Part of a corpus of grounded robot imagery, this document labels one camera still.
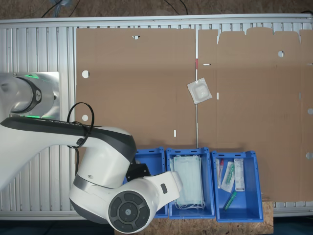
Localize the blue bin holding cotton packet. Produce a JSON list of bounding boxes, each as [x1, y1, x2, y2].
[[122, 146, 170, 219]]

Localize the brown cardboard sheet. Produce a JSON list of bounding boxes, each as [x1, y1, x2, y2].
[[197, 27, 313, 203], [75, 27, 198, 150]]

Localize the packed white face masks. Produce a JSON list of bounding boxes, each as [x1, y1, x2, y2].
[[173, 154, 206, 211]]

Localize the red-capped tube packet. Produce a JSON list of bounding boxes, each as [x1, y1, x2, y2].
[[216, 158, 225, 189]]

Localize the blue bin holding masks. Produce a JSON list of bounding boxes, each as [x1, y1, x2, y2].
[[165, 146, 216, 220]]

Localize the loose green syringe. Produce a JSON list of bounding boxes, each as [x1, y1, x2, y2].
[[224, 191, 238, 211]]

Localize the blue bin holding syringes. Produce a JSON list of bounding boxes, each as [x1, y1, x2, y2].
[[211, 150, 264, 223]]

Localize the chipboard wood board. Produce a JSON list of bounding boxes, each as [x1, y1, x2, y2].
[[114, 201, 274, 235]]

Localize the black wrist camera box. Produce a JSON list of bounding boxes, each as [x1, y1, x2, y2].
[[125, 159, 152, 183]]

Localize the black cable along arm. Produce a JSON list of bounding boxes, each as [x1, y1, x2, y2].
[[66, 102, 95, 177]]

